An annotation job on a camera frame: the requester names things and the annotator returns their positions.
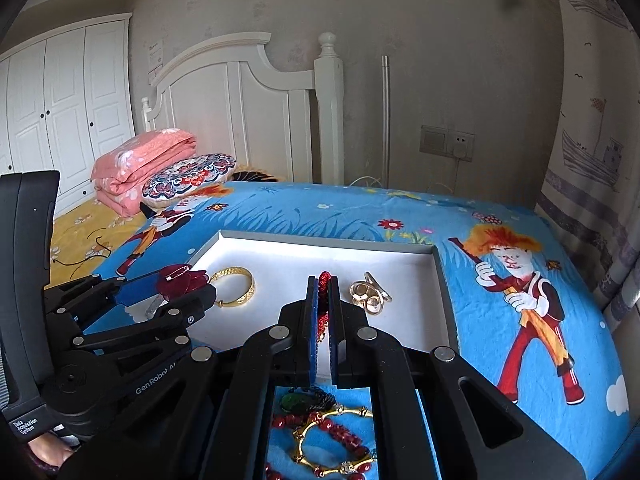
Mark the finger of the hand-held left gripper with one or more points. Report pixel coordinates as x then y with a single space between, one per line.
165 317
140 291

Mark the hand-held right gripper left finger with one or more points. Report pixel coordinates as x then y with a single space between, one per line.
314 325

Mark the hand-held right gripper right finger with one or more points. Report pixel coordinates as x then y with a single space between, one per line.
336 330

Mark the white jewelry tray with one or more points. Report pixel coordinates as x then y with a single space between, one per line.
280 260

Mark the person's left hand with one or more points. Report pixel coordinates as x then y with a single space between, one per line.
47 452

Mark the gold knot brooch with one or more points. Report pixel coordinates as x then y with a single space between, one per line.
367 296

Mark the yellow floral bedsheet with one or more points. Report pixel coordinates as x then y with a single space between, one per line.
80 230

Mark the red rose gold brooch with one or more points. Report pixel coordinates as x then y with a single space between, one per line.
249 285

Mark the blue cartoon printed blanket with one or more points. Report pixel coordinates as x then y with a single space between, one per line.
350 210

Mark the patterned round pillow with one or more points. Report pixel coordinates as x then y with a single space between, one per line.
185 175

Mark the folded pink quilt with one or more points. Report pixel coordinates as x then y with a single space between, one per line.
130 160

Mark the white wardrobe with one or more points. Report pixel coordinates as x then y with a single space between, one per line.
65 100

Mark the dark striped cloth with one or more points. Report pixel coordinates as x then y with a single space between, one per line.
257 174

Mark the silver metal pole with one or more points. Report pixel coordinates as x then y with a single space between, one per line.
386 120

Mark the white wooden headboard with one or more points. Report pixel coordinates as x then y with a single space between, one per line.
260 110

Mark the white charger plug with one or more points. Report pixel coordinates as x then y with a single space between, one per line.
461 151

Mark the printed curtain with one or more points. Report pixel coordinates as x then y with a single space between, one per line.
595 135

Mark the grey wall switch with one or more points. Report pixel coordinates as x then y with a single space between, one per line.
434 140

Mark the paper notice on wall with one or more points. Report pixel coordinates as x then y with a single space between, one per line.
156 60

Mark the white wall socket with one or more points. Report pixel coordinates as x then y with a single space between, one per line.
462 136

